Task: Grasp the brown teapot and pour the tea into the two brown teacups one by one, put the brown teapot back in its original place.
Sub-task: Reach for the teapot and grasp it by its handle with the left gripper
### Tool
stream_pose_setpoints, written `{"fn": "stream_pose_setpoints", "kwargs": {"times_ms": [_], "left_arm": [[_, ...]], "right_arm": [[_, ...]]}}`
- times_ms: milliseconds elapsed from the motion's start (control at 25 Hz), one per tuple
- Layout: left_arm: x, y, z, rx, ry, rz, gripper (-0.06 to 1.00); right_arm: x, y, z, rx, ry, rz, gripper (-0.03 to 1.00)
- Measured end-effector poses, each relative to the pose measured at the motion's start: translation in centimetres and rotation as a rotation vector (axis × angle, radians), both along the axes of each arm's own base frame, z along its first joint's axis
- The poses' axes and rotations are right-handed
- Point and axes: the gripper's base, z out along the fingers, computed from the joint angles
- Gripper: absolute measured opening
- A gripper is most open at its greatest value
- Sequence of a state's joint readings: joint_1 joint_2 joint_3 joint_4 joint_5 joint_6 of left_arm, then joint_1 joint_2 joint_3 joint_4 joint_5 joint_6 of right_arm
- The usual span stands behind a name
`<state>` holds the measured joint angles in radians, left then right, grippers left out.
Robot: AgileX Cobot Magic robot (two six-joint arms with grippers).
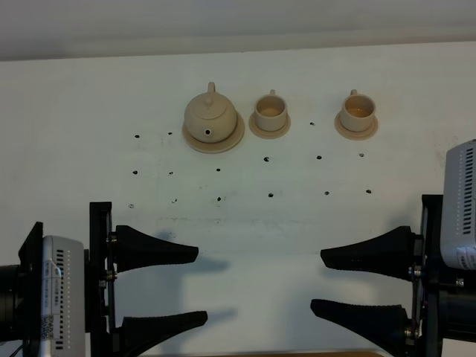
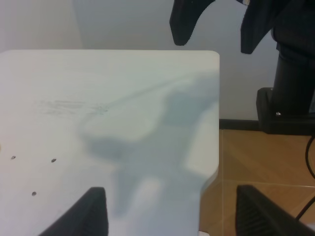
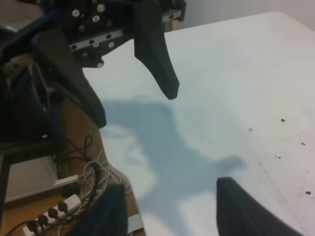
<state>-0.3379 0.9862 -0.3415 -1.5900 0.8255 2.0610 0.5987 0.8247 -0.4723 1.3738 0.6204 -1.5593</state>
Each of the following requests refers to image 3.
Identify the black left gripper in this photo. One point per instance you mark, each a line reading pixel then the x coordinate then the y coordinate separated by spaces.
pixel 93 28

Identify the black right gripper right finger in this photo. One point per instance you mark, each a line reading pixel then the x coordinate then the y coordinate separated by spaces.
pixel 239 214

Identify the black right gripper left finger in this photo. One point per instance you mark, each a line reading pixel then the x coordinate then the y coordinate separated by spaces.
pixel 107 217

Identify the white power strip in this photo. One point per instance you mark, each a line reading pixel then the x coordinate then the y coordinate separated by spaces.
pixel 54 215

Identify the black metal frame stand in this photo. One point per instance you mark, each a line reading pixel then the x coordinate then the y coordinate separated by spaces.
pixel 28 129

